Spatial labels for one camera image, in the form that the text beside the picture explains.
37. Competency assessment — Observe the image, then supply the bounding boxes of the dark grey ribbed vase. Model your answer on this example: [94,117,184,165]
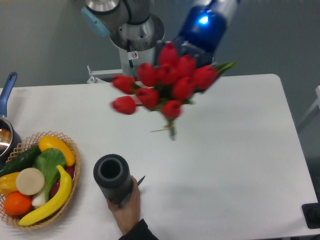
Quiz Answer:
[93,154,133,207]

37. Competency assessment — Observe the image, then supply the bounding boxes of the yellow banana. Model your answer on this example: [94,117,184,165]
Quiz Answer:
[18,165,73,227]

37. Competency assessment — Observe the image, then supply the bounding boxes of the yellow lemon squash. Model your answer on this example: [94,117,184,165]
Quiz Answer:
[38,135,76,167]

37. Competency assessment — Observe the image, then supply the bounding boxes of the purple red vegetable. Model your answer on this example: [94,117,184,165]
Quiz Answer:
[50,166,75,199]

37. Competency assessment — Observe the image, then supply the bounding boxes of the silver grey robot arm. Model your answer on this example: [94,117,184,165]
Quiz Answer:
[81,0,240,68]

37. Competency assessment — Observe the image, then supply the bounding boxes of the yellow bell pepper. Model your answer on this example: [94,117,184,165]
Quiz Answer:
[0,172,20,196]

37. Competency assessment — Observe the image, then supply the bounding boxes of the green bok choy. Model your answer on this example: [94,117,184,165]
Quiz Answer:
[32,148,66,208]

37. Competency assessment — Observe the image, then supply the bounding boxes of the blue handled saucepan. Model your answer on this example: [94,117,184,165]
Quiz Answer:
[0,72,21,170]

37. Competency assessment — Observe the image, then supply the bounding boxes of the dark green cucumber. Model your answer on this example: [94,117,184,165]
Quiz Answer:
[0,145,42,177]

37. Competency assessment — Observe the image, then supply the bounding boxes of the dark sleeved forearm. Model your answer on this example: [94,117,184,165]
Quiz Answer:
[119,219,159,240]

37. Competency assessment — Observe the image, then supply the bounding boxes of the black device at edge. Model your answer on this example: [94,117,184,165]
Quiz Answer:
[301,202,320,229]

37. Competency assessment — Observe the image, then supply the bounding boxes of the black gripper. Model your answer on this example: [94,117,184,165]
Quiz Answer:
[154,5,227,68]

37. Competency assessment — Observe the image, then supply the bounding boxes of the woven wicker basket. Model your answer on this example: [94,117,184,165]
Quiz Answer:
[0,130,81,231]

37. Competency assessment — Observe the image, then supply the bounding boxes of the dark pen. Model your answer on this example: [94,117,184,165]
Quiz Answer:
[117,175,147,210]

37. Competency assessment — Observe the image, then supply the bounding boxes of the beige round disc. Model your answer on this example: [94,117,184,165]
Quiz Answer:
[15,167,45,196]

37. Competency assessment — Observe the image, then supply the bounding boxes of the orange fruit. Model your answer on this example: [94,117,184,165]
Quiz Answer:
[3,191,32,216]

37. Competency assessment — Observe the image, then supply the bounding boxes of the bare human hand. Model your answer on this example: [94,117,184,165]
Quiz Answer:
[107,176,141,235]

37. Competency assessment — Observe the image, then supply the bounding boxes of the white frame at right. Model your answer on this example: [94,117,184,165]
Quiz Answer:
[296,85,320,133]

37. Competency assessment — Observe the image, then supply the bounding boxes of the red tulip bouquet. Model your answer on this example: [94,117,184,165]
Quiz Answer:
[110,42,235,140]

